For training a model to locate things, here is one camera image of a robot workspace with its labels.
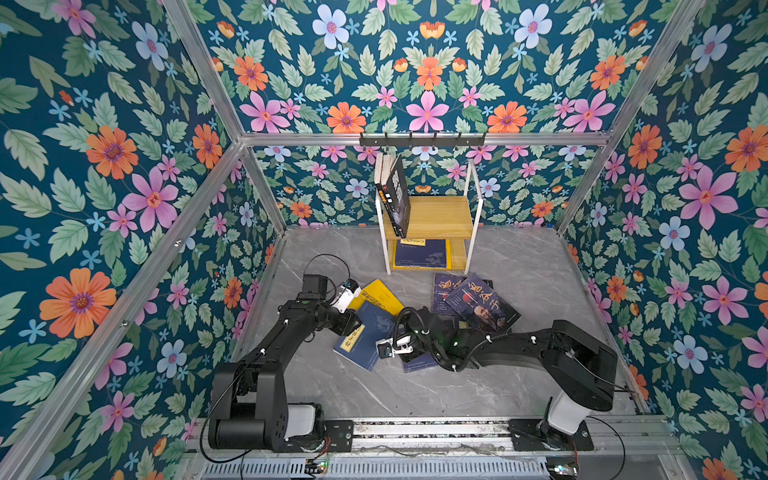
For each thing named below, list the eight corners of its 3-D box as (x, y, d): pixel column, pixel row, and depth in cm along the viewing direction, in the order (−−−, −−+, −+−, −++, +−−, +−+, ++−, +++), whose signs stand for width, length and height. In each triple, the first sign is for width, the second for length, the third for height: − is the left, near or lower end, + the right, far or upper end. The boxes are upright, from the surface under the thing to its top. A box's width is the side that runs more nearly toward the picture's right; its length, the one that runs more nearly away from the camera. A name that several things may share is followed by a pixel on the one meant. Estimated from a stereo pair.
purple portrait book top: (445, 300, 99) (446, 297, 97) (471, 276, 105) (472, 272, 103) (498, 343, 89) (499, 340, 88) (522, 313, 96) (524, 310, 94)
